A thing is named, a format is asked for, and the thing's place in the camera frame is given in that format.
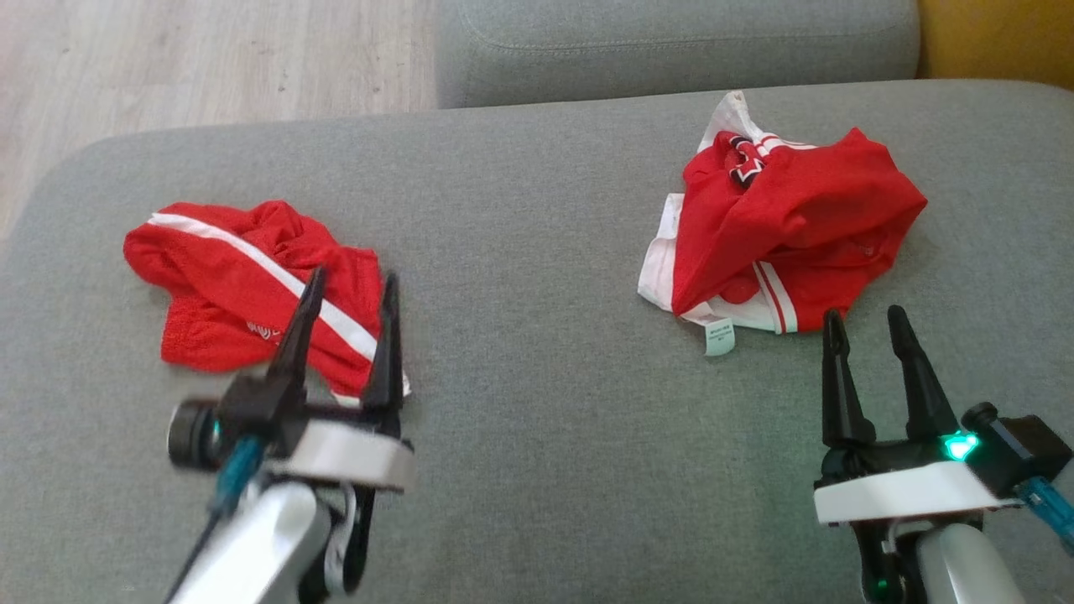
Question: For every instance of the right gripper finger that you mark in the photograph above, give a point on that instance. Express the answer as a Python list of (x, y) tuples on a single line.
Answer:
[(923, 394), (839, 394)]

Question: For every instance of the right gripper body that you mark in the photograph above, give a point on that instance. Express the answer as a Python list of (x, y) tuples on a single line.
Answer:
[(898, 491)]

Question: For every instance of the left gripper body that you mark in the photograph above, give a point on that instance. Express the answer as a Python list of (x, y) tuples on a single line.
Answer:
[(344, 453)]

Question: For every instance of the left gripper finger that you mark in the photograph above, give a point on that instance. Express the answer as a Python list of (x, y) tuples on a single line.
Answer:
[(386, 361), (300, 344)]

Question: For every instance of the red Bulls 23 jersey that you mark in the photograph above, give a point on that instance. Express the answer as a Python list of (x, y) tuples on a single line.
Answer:
[(805, 210)]

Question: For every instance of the red shorts with white stripe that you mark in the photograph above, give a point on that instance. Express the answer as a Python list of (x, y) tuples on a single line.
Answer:
[(218, 285)]

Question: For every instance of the large grey sofa seat cushion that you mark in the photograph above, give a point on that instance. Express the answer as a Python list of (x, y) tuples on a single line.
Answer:
[(537, 419)]

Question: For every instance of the medium grey sofa seat cushion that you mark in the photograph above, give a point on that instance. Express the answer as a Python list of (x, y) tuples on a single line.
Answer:
[(671, 50)]

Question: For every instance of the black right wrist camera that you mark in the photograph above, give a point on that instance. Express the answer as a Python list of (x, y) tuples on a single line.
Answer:
[(1024, 449)]

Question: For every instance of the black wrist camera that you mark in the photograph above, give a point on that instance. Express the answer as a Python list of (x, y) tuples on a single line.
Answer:
[(191, 434), (1024, 449)]

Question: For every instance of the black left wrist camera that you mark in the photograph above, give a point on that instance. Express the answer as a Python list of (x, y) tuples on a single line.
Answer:
[(191, 434)]

